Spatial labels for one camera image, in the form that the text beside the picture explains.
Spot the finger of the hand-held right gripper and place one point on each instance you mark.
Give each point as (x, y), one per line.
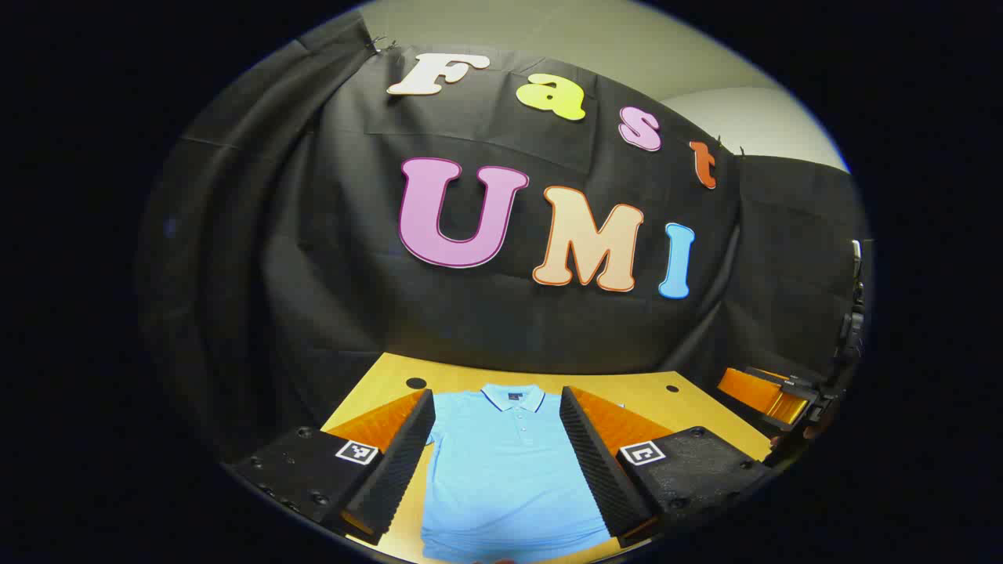
(756, 390)

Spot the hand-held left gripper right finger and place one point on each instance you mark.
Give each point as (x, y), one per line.
(599, 470)

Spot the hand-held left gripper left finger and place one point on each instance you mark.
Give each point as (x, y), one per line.
(403, 462)

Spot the light blue T-shirt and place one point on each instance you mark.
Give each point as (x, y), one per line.
(505, 478)

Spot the black backdrop cloth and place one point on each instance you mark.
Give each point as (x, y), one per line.
(329, 258)

